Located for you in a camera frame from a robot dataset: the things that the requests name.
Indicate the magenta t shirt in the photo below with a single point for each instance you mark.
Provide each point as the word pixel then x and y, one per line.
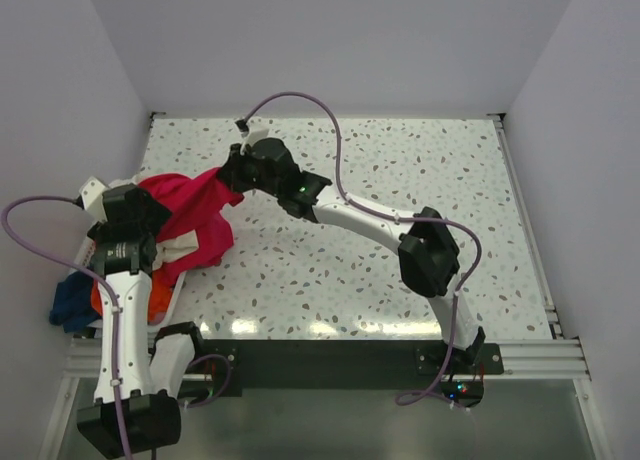
pixel 213 232

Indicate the blue t shirt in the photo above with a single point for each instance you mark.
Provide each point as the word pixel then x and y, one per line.
pixel 72 309

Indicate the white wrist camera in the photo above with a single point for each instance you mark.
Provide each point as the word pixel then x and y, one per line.
pixel 250 133
pixel 91 195

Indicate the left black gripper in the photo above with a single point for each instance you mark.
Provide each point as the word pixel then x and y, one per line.
pixel 148 215

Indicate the white laundry basket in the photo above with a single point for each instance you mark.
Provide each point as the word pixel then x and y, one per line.
pixel 83 258

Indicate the orange t shirt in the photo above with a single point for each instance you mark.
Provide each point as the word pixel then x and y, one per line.
pixel 160 305

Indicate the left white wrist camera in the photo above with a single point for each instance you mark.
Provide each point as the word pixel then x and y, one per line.
pixel 91 195

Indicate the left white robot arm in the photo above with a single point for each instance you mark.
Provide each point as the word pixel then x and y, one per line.
pixel 135 404

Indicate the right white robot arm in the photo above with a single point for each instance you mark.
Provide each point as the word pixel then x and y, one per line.
pixel 426 249

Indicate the cream t shirt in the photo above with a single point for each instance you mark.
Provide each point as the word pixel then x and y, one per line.
pixel 177 238

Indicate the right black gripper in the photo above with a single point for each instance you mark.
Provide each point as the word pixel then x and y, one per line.
pixel 232 170

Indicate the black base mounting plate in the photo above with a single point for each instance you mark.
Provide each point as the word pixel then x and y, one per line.
pixel 314 364

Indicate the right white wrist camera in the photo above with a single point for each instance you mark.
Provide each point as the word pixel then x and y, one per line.
pixel 250 133

